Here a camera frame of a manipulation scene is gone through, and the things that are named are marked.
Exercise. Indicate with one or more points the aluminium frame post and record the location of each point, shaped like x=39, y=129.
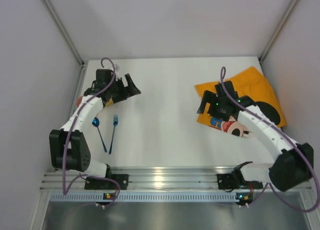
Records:
x=279, y=28
x=62, y=30

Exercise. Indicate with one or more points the blue metallic fork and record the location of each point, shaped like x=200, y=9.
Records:
x=115, y=123

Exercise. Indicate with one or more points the perforated metal cable tray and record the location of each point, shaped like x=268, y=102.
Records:
x=152, y=197

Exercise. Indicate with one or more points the left aluminium frame post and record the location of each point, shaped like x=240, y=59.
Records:
x=62, y=30

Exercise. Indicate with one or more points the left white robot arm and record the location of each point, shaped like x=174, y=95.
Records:
x=69, y=149

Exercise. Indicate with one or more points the aluminium mounting rail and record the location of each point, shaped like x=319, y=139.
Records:
x=147, y=179

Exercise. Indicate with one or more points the pink plastic cup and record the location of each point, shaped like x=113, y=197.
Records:
x=78, y=101

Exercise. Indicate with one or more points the right aluminium frame post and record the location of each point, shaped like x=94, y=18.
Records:
x=279, y=28

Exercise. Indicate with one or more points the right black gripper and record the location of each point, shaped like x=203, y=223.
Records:
x=208, y=103

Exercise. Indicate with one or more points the orange Mickey Mouse placemat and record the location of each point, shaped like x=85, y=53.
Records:
x=252, y=83

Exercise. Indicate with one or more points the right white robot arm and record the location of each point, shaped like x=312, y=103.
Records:
x=290, y=163

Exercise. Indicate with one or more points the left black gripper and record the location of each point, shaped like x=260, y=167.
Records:
x=122, y=89

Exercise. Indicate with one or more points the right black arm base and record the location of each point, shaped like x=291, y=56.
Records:
x=233, y=181

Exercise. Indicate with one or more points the yellow round woven coaster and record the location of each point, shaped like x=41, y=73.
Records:
x=109, y=103

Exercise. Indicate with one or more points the blue metallic spoon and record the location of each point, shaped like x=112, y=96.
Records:
x=96, y=124

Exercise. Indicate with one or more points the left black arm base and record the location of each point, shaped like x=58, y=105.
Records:
x=95, y=184

